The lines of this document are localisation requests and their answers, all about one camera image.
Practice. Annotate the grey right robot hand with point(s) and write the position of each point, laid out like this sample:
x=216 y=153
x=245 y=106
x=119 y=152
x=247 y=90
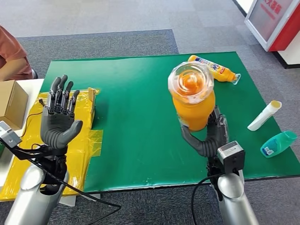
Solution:
x=216 y=133

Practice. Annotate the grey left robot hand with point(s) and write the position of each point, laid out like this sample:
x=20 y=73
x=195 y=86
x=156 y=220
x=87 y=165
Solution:
x=57 y=132

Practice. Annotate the orange bottle with clear cap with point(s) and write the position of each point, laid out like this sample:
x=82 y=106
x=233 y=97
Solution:
x=194 y=115
x=221 y=73

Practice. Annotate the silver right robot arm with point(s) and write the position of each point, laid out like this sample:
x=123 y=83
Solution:
x=234 y=198

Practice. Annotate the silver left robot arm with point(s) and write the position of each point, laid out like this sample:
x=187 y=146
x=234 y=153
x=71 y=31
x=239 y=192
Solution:
x=30 y=198

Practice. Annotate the white tube bottle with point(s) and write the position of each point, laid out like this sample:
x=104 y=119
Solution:
x=262 y=117

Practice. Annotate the teal plastic bottle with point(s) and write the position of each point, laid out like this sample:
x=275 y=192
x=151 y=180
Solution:
x=277 y=144

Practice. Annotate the yellow plastic-wrapped tray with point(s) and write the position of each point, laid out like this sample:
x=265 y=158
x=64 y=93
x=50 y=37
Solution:
x=81 y=155

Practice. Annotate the white side table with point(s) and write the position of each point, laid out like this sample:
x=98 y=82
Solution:
x=34 y=90

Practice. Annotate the brown cardboard box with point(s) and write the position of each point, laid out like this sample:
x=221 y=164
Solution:
x=11 y=104

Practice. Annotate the dark green object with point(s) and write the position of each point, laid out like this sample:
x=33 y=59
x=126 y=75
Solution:
x=1 y=149

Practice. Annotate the green table mat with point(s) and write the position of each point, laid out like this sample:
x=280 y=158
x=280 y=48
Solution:
x=140 y=124

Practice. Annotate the red and white sign stand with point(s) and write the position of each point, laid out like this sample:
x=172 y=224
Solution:
x=271 y=21

